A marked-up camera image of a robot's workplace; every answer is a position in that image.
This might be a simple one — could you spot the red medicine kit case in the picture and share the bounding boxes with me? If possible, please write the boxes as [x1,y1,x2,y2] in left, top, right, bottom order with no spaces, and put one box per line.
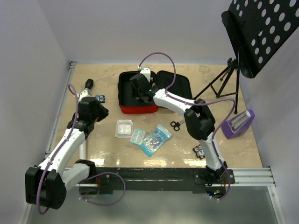
[118,70,192,114]

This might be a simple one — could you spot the blue mask package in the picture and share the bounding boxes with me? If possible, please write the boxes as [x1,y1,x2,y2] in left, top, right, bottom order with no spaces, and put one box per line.
[141,124,172,157]

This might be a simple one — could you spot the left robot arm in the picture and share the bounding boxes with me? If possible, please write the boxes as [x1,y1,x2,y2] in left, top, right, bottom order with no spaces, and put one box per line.
[25,95,109,210]

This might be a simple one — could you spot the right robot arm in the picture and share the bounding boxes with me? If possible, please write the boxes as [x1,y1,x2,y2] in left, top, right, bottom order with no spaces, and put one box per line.
[130,69,227,183]

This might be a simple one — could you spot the blue owl toy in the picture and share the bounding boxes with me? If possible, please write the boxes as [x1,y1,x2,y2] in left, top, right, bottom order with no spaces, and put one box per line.
[95,95,105,103]

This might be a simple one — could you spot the black microphone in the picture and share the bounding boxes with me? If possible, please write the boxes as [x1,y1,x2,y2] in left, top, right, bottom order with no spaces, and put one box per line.
[80,79,94,96]

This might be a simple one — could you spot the white gauze pad packet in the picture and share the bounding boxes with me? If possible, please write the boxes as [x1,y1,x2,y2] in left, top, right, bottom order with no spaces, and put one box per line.
[115,119,134,138]

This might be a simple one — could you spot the bandage plasters bag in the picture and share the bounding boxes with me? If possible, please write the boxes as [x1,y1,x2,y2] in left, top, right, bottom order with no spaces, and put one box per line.
[130,128,146,146]

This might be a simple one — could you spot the brown owl toy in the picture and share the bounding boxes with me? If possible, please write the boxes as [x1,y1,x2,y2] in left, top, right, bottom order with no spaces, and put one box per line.
[192,144,205,160]

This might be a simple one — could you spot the purple box device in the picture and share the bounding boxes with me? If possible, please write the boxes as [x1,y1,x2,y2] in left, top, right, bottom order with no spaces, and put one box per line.
[221,109,255,139]

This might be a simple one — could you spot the black music stand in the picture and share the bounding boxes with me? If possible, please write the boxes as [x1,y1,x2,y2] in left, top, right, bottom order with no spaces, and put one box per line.
[195,0,299,102]

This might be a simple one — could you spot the black handled scissors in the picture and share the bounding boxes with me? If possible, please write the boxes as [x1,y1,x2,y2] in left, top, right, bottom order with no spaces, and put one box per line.
[170,119,185,132]

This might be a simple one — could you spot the aluminium left rail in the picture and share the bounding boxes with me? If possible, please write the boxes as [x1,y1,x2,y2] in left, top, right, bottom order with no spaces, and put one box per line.
[43,61,78,160]

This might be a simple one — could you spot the aluminium rail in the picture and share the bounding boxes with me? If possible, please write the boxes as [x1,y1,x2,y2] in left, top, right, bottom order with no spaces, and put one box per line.
[65,168,274,187]
[43,61,78,160]

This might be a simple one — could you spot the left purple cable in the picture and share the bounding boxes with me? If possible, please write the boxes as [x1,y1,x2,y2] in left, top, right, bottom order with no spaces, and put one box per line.
[36,84,126,215]

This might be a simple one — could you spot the aluminium front rail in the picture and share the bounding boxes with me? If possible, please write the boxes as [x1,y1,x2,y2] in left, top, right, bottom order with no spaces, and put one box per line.
[65,168,274,187]

